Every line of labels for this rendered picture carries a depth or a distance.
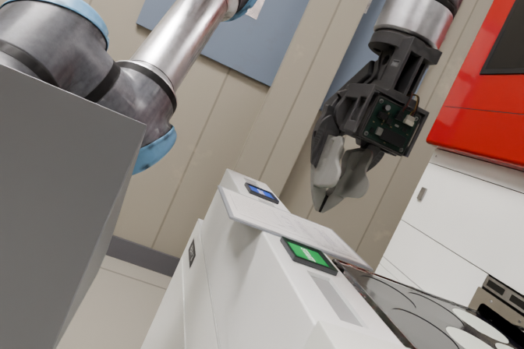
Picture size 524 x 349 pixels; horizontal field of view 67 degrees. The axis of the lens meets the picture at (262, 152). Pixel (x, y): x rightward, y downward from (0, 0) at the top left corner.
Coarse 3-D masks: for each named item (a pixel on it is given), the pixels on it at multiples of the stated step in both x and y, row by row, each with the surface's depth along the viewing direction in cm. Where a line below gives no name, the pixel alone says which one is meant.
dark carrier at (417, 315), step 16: (352, 272) 72; (368, 288) 66; (384, 288) 71; (400, 288) 75; (384, 304) 62; (400, 304) 66; (416, 304) 70; (432, 304) 75; (448, 304) 80; (400, 320) 58; (416, 320) 62; (432, 320) 65; (448, 320) 69; (416, 336) 55; (432, 336) 58; (448, 336) 61; (480, 336) 68
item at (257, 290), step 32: (224, 224) 67; (224, 256) 59; (256, 256) 47; (288, 256) 43; (224, 288) 54; (256, 288) 43; (288, 288) 37; (320, 288) 39; (352, 288) 42; (224, 320) 49; (256, 320) 40; (288, 320) 34; (352, 320) 35
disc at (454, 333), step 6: (450, 330) 64; (456, 330) 65; (462, 330) 67; (456, 336) 62; (462, 336) 64; (468, 336) 65; (462, 342) 61; (468, 342) 62; (474, 342) 63; (480, 342) 65; (468, 348) 59; (474, 348) 60; (480, 348) 62; (486, 348) 63; (492, 348) 64
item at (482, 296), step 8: (480, 288) 88; (480, 296) 88; (488, 296) 86; (472, 304) 89; (480, 304) 87; (488, 304) 85; (496, 304) 84; (504, 304) 82; (480, 312) 88; (504, 312) 81; (512, 312) 80; (512, 320) 79; (520, 320) 78; (520, 328) 77
